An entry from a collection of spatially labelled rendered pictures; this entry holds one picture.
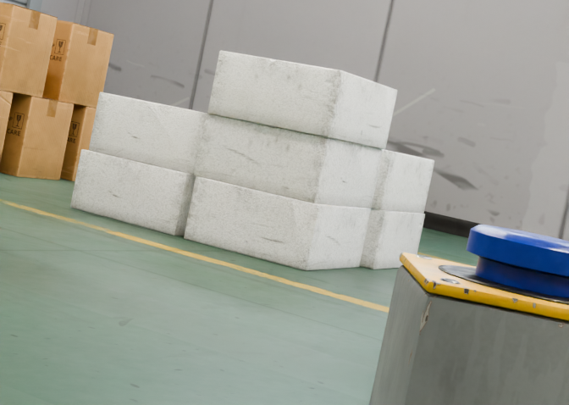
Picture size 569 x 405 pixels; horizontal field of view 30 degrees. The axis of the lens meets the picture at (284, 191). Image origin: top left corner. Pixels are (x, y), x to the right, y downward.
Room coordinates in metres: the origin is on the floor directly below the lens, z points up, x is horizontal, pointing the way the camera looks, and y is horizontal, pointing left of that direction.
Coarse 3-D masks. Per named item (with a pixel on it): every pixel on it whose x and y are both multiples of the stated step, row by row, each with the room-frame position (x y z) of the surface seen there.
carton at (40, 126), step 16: (16, 96) 3.89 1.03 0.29; (32, 96) 3.86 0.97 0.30; (16, 112) 3.89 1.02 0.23; (32, 112) 3.87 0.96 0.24; (48, 112) 3.95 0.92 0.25; (64, 112) 4.03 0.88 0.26; (16, 128) 3.88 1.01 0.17; (32, 128) 3.89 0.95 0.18; (48, 128) 3.96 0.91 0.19; (64, 128) 4.04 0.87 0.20; (16, 144) 3.87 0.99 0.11; (32, 144) 3.90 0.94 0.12; (48, 144) 3.98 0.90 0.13; (64, 144) 4.06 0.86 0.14; (16, 160) 3.87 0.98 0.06; (32, 160) 3.92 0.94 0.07; (48, 160) 3.99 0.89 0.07; (32, 176) 3.93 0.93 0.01; (48, 176) 4.01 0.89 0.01
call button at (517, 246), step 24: (480, 240) 0.31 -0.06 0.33; (504, 240) 0.30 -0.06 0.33; (528, 240) 0.30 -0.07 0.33; (552, 240) 0.30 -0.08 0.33; (480, 264) 0.31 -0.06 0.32; (504, 264) 0.30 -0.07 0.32; (528, 264) 0.30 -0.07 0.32; (552, 264) 0.29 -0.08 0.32; (528, 288) 0.30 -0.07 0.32; (552, 288) 0.30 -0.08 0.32
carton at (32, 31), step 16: (0, 16) 3.72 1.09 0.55; (16, 16) 3.72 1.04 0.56; (32, 16) 3.79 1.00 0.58; (48, 16) 3.87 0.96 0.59; (0, 32) 3.72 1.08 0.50; (16, 32) 3.74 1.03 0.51; (32, 32) 3.81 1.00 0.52; (48, 32) 3.88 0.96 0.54; (0, 48) 3.71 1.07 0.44; (16, 48) 3.75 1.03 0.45; (32, 48) 3.82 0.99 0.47; (48, 48) 3.90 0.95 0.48; (0, 64) 3.71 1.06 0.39; (16, 64) 3.76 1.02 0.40; (32, 64) 3.84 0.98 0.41; (0, 80) 3.71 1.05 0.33; (16, 80) 3.78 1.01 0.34; (32, 80) 3.85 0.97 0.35
